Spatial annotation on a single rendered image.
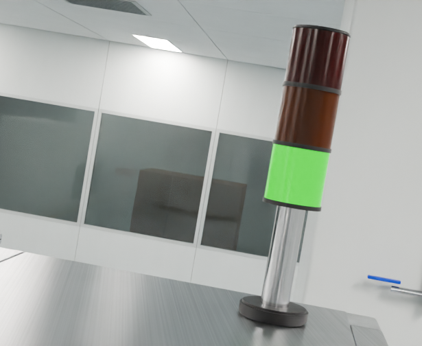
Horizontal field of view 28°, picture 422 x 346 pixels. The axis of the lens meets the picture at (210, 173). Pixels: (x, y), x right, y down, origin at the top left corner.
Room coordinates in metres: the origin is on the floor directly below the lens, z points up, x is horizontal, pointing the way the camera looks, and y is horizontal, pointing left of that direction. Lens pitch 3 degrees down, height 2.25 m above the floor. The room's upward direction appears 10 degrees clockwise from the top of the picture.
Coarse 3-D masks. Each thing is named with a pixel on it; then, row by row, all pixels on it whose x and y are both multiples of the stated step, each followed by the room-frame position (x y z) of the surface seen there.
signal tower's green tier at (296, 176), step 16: (272, 160) 0.73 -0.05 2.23; (288, 160) 0.71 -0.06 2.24; (304, 160) 0.71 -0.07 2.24; (320, 160) 0.72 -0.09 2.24; (272, 176) 0.72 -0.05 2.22; (288, 176) 0.71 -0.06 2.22; (304, 176) 0.71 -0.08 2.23; (320, 176) 0.72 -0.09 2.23; (272, 192) 0.72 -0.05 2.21; (288, 192) 0.71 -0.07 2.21; (304, 192) 0.71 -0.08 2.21; (320, 192) 0.72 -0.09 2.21
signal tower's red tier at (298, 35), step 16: (304, 32) 0.72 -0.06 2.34; (320, 32) 0.71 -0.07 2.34; (304, 48) 0.72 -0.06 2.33; (320, 48) 0.71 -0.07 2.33; (336, 48) 0.72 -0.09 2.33; (288, 64) 0.73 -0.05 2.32; (304, 64) 0.72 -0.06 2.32; (320, 64) 0.71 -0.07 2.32; (336, 64) 0.72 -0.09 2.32; (288, 80) 0.73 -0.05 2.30; (304, 80) 0.71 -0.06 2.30; (320, 80) 0.71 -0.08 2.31; (336, 80) 0.72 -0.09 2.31
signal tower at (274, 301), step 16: (336, 32) 0.72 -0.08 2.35; (288, 144) 0.72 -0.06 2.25; (288, 208) 0.72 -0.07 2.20; (304, 208) 0.71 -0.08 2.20; (320, 208) 0.73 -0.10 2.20; (288, 224) 0.72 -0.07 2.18; (272, 240) 0.73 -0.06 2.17; (288, 240) 0.72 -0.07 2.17; (272, 256) 0.73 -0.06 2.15; (288, 256) 0.72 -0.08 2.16; (272, 272) 0.73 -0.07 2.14; (288, 272) 0.73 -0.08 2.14; (272, 288) 0.72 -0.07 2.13; (288, 288) 0.73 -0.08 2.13; (240, 304) 0.73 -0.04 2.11; (256, 304) 0.72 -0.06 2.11; (272, 304) 0.72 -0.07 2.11; (288, 304) 0.73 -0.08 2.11; (256, 320) 0.71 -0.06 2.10; (272, 320) 0.71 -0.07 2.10; (288, 320) 0.71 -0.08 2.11; (304, 320) 0.72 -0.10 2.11
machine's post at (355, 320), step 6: (348, 318) 0.79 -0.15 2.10; (354, 318) 0.80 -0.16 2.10; (360, 318) 0.80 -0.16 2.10; (366, 318) 0.81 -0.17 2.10; (372, 318) 0.81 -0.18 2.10; (354, 324) 0.77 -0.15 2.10; (360, 324) 0.78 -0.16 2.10; (366, 324) 0.78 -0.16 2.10; (372, 324) 0.78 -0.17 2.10; (378, 324) 0.80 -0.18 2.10
